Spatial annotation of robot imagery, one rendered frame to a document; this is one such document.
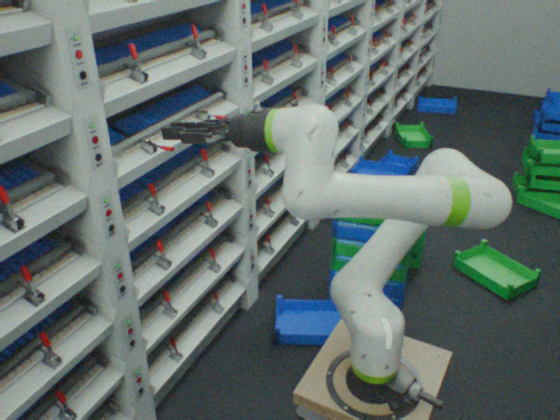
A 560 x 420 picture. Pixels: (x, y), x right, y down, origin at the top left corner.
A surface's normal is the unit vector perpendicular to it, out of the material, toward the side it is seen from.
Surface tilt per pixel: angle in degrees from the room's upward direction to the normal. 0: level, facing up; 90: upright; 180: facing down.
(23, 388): 20
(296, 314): 0
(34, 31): 110
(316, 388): 2
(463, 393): 0
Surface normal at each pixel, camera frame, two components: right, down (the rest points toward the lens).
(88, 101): 0.90, 0.21
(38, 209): 0.30, -0.75
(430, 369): -0.03, -0.86
